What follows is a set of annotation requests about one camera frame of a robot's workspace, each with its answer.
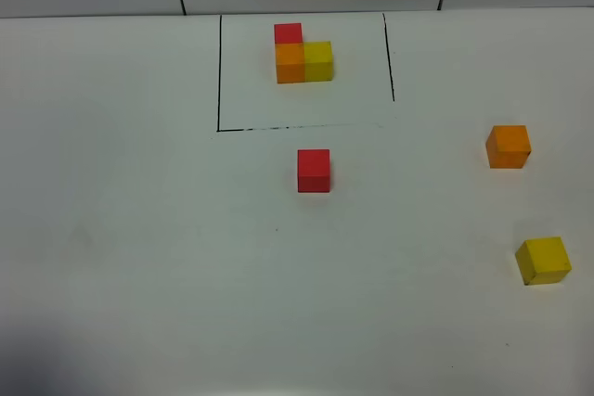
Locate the template orange wooden cube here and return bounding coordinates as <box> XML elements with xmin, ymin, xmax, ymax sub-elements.
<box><xmin>275</xmin><ymin>43</ymin><xmax>305</xmax><ymax>83</ymax></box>

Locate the template yellow wooden cube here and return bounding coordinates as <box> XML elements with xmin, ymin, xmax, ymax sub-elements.
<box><xmin>303</xmin><ymin>41</ymin><xmax>334</xmax><ymax>83</ymax></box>

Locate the template red wooden cube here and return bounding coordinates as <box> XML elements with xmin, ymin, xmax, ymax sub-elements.
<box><xmin>274</xmin><ymin>22</ymin><xmax>303</xmax><ymax>45</ymax></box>

